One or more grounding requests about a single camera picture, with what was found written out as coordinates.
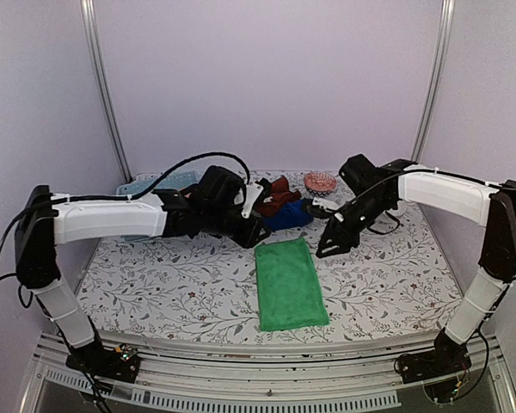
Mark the aluminium frame post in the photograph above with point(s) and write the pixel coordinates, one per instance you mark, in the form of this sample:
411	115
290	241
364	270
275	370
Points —
440	53
96	58

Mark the dark red towel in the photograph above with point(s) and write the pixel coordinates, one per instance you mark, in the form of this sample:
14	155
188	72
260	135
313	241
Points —
275	195

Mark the left aluminium frame post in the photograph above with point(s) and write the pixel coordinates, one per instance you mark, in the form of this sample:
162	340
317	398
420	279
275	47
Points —
96	58

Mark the green towel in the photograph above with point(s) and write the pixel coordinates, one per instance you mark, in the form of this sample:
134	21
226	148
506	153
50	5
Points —
289	293

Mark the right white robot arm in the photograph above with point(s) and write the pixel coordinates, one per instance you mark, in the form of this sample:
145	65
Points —
473	220

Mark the red patterned bowl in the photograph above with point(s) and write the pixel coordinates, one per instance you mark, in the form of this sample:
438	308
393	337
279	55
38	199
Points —
319	183

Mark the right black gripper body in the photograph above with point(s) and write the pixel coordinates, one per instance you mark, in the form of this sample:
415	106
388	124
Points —
372	210

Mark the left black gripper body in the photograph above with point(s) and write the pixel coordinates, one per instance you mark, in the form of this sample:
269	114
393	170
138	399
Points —
218	225

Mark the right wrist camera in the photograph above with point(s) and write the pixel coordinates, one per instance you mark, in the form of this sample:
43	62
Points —
319	208

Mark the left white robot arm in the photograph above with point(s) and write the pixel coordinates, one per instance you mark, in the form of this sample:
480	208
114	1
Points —
56	233

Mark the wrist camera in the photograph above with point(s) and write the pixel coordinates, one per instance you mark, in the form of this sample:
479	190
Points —
319	208
247	197

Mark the front aluminium rail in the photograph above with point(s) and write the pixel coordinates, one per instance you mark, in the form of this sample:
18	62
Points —
179	376

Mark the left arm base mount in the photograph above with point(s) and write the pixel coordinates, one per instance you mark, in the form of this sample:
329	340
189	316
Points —
120	363

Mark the light blue plastic basket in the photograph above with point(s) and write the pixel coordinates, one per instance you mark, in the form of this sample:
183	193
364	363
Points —
176	180

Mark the blue towel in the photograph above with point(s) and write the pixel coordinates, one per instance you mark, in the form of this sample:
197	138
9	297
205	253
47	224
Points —
291	215

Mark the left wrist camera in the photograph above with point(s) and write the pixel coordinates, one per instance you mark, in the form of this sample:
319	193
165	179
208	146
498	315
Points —
247	197

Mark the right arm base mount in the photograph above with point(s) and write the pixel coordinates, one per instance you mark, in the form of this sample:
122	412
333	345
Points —
448	363

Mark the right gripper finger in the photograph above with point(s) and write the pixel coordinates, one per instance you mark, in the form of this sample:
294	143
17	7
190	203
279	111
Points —
349	242
332	237

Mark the right aluminium frame post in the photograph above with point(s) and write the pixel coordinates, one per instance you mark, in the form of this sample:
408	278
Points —
440	53

